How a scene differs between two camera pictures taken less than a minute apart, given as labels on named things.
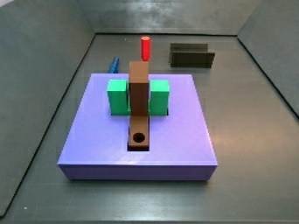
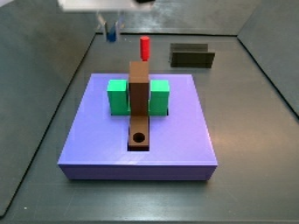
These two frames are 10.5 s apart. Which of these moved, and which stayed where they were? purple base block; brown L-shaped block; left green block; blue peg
Moved: blue peg
Stayed: purple base block; left green block; brown L-shaped block
